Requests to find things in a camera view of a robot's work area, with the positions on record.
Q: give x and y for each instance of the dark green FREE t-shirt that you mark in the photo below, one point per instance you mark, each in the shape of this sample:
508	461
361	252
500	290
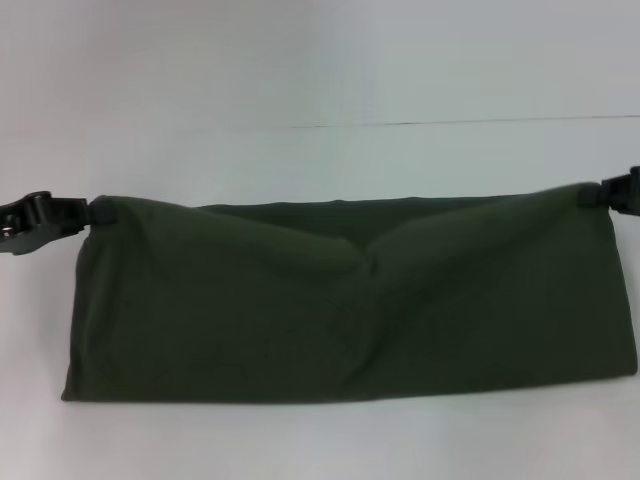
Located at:
320	300

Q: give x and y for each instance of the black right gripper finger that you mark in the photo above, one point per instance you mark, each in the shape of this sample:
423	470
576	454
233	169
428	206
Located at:
607	195

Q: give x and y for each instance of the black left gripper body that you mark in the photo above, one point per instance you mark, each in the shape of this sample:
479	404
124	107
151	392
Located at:
12	230

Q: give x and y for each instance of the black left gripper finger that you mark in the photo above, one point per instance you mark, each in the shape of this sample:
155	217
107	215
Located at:
75	210

